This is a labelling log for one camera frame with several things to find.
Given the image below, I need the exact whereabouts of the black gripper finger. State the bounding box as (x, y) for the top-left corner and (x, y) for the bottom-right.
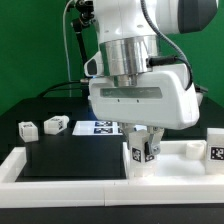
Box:
(145, 126), (164, 156)
(119, 123), (136, 138)

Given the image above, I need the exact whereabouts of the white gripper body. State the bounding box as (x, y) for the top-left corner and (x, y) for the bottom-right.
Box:
(84, 53), (199, 130)

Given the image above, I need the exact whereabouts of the white square tabletop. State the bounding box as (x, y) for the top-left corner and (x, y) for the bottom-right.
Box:
(123, 140), (207, 179)

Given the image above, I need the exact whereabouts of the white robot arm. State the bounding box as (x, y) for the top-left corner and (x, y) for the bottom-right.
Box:
(85, 0), (219, 155)

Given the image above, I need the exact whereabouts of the white sheet with AprilTags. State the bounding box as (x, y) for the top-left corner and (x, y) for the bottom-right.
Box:
(72, 121), (122, 136)

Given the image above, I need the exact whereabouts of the white U-shaped obstacle fence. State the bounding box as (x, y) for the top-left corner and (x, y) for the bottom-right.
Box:
(0, 147), (224, 208)

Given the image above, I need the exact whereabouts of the black cable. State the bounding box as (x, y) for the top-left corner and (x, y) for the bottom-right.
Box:
(36, 78), (93, 98)

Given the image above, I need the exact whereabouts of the grey braided robot cable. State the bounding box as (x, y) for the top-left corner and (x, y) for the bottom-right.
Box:
(139, 0), (210, 94)

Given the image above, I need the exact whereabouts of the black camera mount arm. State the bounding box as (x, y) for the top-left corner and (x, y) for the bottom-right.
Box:
(71, 0), (94, 64)

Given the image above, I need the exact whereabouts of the white cable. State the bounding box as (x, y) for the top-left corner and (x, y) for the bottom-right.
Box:
(62, 0), (76, 82)

